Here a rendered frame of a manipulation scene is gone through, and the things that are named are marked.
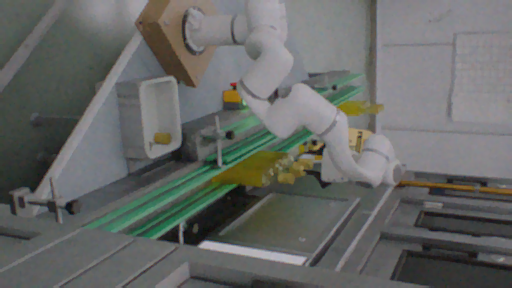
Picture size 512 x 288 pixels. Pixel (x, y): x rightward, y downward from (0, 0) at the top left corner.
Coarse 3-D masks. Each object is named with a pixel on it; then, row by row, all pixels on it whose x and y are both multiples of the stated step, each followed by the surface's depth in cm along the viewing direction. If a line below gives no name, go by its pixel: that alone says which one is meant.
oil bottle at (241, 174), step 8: (232, 168) 165; (240, 168) 164; (248, 168) 164; (256, 168) 163; (264, 168) 163; (216, 176) 169; (224, 176) 167; (232, 176) 166; (240, 176) 164; (248, 176) 163; (256, 176) 162; (264, 176) 161; (240, 184) 165; (248, 184) 164; (256, 184) 163; (264, 184) 161
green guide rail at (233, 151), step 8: (352, 88) 307; (360, 88) 305; (336, 96) 279; (344, 96) 276; (256, 136) 192; (264, 136) 190; (272, 136) 192; (240, 144) 181; (248, 144) 179; (256, 144) 180; (224, 152) 171; (232, 152) 169; (240, 152) 169; (208, 160) 164; (224, 160) 162
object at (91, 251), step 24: (72, 240) 65; (96, 240) 65; (120, 240) 64; (144, 240) 64; (24, 264) 59; (48, 264) 59; (72, 264) 58; (96, 264) 59; (120, 264) 58; (144, 264) 58; (168, 264) 57; (192, 264) 58; (216, 264) 57; (240, 264) 57; (264, 264) 56; (288, 264) 56
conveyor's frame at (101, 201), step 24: (336, 72) 310; (192, 120) 179; (168, 168) 155; (192, 168) 159; (96, 192) 136; (120, 192) 135; (144, 192) 138; (48, 216) 120; (72, 216) 119; (96, 216) 122
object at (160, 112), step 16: (160, 80) 148; (144, 96) 153; (160, 96) 157; (176, 96) 155; (144, 112) 142; (160, 112) 159; (176, 112) 157; (144, 128) 143; (160, 128) 160; (176, 128) 158; (160, 144) 157; (176, 144) 158
